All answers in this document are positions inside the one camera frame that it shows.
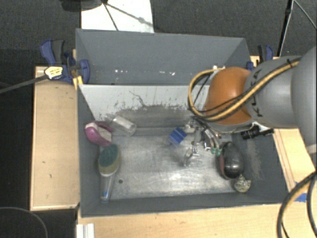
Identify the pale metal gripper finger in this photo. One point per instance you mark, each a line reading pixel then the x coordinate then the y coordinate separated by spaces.
pixel 190 128
pixel 191 156

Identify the clear plastic bottle blue label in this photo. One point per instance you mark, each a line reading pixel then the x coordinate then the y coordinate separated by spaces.
pixel 177 136

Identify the black egg-shaped object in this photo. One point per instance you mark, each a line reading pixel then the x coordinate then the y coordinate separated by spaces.
pixel 232 161

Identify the small beige toy animal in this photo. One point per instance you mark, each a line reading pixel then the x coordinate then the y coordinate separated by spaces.
pixel 242 184

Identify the clear glass jar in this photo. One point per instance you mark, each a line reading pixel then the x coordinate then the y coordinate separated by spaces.
pixel 123 126

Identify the grey metal bin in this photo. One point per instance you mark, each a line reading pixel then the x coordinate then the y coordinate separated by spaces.
pixel 153 53

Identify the purple and white tape dispenser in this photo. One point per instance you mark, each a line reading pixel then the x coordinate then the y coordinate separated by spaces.
pixel 95 135

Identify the pale wood board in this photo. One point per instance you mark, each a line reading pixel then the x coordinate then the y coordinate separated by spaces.
pixel 54 137

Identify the black cylinder on white bracket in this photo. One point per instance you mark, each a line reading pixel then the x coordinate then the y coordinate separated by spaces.
pixel 255 133

